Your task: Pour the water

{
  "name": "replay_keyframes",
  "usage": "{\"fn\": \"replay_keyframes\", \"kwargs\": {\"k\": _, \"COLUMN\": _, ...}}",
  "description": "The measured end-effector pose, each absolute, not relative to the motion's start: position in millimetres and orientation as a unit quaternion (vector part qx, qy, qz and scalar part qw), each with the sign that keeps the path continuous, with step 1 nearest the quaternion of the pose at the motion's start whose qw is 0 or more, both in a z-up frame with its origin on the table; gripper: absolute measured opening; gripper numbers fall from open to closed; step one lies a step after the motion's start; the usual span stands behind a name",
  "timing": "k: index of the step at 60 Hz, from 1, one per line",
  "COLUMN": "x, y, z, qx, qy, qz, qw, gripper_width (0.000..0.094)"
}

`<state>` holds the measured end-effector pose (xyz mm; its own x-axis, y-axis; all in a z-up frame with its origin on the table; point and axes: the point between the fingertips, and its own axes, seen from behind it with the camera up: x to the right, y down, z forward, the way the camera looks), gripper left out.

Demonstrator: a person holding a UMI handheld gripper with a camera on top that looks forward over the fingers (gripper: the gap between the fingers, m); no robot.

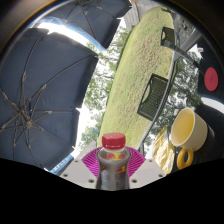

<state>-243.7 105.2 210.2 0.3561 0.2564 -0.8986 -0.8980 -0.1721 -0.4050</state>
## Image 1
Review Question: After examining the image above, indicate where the large dark blue parasol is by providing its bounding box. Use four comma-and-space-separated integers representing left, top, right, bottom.
0, 27, 100, 169

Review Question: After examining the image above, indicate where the yellow snack packet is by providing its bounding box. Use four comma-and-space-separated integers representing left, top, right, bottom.
152, 126, 176, 176

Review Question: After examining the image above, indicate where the dark blue parasol, light-blue edge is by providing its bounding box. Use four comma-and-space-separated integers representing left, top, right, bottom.
35, 0, 133, 50

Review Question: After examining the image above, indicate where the dark wicker chair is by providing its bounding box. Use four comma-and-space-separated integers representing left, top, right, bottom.
136, 73, 170, 122
160, 26, 181, 50

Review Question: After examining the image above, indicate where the cream mug with yellow handle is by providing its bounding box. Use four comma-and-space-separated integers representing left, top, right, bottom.
170, 107, 210, 171

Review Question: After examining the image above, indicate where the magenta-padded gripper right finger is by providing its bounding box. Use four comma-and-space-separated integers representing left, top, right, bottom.
124, 146, 167, 190

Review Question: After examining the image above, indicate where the flat round red coaster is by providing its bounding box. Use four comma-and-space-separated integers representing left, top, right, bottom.
203, 66, 220, 92

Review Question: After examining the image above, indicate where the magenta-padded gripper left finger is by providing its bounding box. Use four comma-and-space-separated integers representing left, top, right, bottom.
60, 147, 103, 190

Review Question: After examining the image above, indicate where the red-capped drink bottle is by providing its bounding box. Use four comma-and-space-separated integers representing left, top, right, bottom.
95, 132, 132, 191

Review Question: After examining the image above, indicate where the small blue parasol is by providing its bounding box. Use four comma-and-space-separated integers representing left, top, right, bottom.
49, 153, 75, 175

